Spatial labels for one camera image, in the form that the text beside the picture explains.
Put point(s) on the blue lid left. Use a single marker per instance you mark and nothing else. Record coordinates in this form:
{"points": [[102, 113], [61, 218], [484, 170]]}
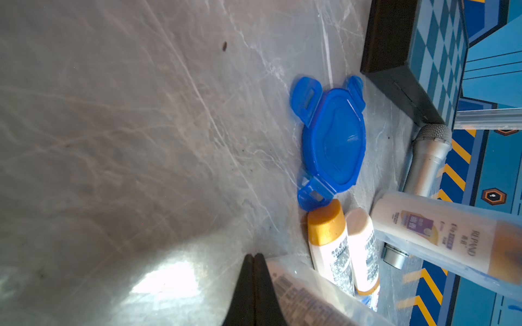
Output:
{"points": [[333, 140]]}

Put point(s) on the toothpaste tube right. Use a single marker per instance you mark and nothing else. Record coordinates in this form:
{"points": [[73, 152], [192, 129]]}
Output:
{"points": [[372, 299]]}

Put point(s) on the white bottle orange cap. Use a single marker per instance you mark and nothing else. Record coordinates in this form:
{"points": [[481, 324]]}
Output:
{"points": [[363, 251], [448, 236], [328, 244]]}

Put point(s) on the silver microphone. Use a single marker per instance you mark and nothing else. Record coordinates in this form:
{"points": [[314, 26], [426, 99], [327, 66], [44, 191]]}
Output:
{"points": [[430, 149]]}

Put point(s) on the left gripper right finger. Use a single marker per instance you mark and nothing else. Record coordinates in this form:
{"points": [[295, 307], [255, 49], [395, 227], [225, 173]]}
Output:
{"points": [[267, 308]]}

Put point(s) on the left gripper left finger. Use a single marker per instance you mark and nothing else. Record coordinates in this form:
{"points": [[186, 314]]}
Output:
{"points": [[242, 307]]}

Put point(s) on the clear plastic container back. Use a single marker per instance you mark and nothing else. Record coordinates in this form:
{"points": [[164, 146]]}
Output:
{"points": [[307, 298]]}

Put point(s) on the black white checkerboard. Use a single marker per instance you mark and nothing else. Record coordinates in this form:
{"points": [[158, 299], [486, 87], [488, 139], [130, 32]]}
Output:
{"points": [[415, 53]]}

